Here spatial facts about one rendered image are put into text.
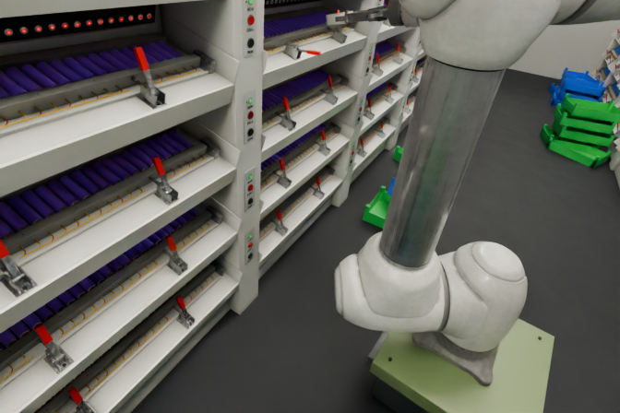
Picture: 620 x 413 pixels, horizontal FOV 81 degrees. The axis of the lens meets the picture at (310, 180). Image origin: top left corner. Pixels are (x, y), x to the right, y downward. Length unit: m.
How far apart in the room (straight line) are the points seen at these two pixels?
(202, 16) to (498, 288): 0.77
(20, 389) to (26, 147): 0.42
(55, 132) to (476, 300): 0.76
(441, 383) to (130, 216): 0.73
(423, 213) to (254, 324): 0.77
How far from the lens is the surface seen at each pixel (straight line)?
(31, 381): 0.83
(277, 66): 0.90
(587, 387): 1.46
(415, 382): 0.92
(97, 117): 0.63
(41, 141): 0.59
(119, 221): 0.73
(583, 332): 1.61
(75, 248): 0.71
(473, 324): 0.84
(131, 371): 1.01
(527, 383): 1.03
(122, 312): 0.86
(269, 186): 1.13
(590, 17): 0.55
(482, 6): 0.46
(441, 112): 0.52
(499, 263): 0.82
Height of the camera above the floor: 1.01
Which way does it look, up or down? 33 degrees down
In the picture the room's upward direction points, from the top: 6 degrees clockwise
